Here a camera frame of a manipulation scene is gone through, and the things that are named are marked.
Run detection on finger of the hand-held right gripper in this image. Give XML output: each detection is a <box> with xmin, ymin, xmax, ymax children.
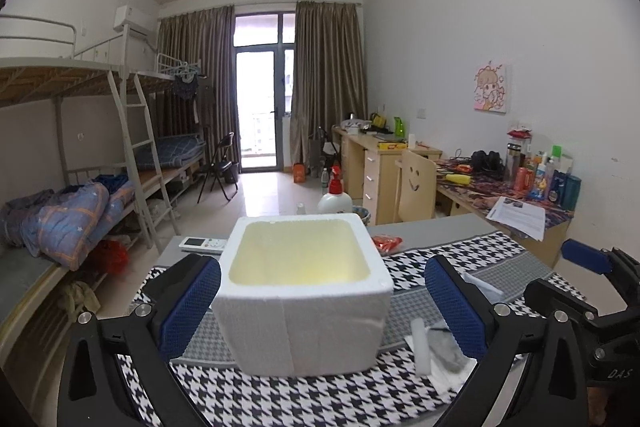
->
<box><xmin>524</xmin><ymin>278</ymin><xmax>603</xmax><ymax>338</ymax></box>
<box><xmin>561</xmin><ymin>239</ymin><xmax>640</xmax><ymax>290</ymax></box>

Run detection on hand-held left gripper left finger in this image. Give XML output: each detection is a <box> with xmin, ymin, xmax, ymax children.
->
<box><xmin>56</xmin><ymin>253</ymin><xmax>222</xmax><ymax>427</ymax></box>

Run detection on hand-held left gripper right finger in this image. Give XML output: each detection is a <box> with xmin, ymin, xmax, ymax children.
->
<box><xmin>424</xmin><ymin>254</ymin><xmax>601</xmax><ymax>427</ymax></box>

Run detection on white foam box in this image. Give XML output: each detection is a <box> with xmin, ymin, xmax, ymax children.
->
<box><xmin>210</xmin><ymin>213</ymin><xmax>395</xmax><ymax>378</ymax></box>

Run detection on white remote control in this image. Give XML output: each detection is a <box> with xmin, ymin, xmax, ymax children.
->
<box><xmin>179</xmin><ymin>236</ymin><xmax>228</xmax><ymax>254</ymax></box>

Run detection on teal bottle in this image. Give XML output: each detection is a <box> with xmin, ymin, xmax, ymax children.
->
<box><xmin>565</xmin><ymin>174</ymin><xmax>583</xmax><ymax>209</ymax></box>

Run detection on dark blue bottle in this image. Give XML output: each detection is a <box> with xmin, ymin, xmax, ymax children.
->
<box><xmin>547</xmin><ymin>172</ymin><xmax>568</xmax><ymax>206</ymax></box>

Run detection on stack of white papers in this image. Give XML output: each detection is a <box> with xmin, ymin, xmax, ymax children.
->
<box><xmin>487</xmin><ymin>196</ymin><xmax>547</xmax><ymax>242</ymax></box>

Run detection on white bottle with yellow print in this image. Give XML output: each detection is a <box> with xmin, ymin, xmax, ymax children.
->
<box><xmin>529</xmin><ymin>159</ymin><xmax>556</xmax><ymax>201</ymax></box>

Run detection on red plastic bag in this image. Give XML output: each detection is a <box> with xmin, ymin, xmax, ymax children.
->
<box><xmin>90</xmin><ymin>239</ymin><xmax>129</xmax><ymax>275</ymax></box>

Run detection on red snack packet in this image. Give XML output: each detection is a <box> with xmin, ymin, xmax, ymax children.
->
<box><xmin>372</xmin><ymin>233</ymin><xmax>403</xmax><ymax>256</ymax></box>

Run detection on white and green carton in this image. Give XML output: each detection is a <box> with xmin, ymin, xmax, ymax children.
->
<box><xmin>550</xmin><ymin>146</ymin><xmax>574</xmax><ymax>178</ymax></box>

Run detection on wooden desk with printed mat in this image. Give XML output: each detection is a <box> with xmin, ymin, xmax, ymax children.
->
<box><xmin>434</xmin><ymin>159</ymin><xmax>571</xmax><ymax>269</ymax></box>

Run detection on yellowish cloth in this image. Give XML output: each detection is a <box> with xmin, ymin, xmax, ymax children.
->
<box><xmin>57</xmin><ymin>282</ymin><xmax>101</xmax><ymax>322</ymax></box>

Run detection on clear water bottle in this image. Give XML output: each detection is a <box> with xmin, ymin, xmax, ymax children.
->
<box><xmin>505</xmin><ymin>142</ymin><xmax>523</xmax><ymax>182</ymax></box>

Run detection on wooden chair with smiley face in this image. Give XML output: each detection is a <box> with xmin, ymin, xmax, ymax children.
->
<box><xmin>395</xmin><ymin>149</ymin><xmax>438</xmax><ymax>223</ymax></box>

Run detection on small metal bunk bed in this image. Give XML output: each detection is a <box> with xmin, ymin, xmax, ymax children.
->
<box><xmin>122</xmin><ymin>24</ymin><xmax>211</xmax><ymax>208</ymax></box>

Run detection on black headphones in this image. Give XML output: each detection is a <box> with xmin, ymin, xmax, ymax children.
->
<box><xmin>471</xmin><ymin>150</ymin><xmax>503</xmax><ymax>172</ymax></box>

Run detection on black folding chair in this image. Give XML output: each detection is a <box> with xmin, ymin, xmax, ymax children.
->
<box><xmin>197</xmin><ymin>132</ymin><xmax>240</xmax><ymax>204</ymax></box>

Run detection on wooden desk with drawers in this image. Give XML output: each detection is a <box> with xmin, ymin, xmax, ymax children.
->
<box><xmin>332</xmin><ymin>127</ymin><xmax>443</xmax><ymax>224</ymax></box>

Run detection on blue orange plaid quilt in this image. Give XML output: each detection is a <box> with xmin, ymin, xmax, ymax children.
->
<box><xmin>0</xmin><ymin>181</ymin><xmax>137</xmax><ymax>271</ymax></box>

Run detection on folded blue quilt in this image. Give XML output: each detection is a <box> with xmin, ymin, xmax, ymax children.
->
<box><xmin>135</xmin><ymin>134</ymin><xmax>206</xmax><ymax>171</ymax></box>

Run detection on white lotion bottle red pump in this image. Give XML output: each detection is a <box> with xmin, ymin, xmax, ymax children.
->
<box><xmin>317</xmin><ymin>166</ymin><xmax>354</xmax><ymax>215</ymax></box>

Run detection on black white houndstooth mat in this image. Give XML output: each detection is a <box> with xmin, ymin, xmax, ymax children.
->
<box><xmin>115</xmin><ymin>229</ymin><xmax>591</xmax><ymax>427</ymax></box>

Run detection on glass balcony door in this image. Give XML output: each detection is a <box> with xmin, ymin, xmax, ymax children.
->
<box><xmin>234</xmin><ymin>12</ymin><xmax>296</xmax><ymax>172</ymax></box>

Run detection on hanging dark clothes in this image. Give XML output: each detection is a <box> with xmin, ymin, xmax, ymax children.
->
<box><xmin>172</xmin><ymin>62</ymin><xmax>208</xmax><ymax>104</ymax></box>

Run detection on brown curtain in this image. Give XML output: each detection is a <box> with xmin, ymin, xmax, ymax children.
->
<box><xmin>292</xmin><ymin>0</ymin><xmax>368</xmax><ymax>168</ymax></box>
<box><xmin>157</xmin><ymin>5</ymin><xmax>236</xmax><ymax>168</ymax></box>

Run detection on large metal bunk bed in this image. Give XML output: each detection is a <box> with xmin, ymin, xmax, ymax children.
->
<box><xmin>0</xmin><ymin>14</ymin><xmax>176</xmax><ymax>338</ymax></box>

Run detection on white air conditioner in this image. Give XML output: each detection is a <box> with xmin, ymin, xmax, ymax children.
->
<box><xmin>114</xmin><ymin>6</ymin><xmax>157</xmax><ymax>34</ymax></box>

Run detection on pink cartoon wall poster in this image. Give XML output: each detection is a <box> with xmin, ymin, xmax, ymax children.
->
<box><xmin>472</xmin><ymin>63</ymin><xmax>512</xmax><ymax>112</ymax></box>

